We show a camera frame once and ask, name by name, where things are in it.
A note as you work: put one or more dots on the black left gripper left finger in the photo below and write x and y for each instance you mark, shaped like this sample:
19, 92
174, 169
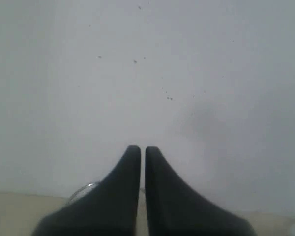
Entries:
110, 209

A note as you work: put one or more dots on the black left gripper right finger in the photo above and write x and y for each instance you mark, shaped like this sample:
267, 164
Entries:
175, 209

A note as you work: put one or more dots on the metal mesh strainer bowl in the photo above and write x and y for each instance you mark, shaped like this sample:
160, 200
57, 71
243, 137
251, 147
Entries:
82, 191

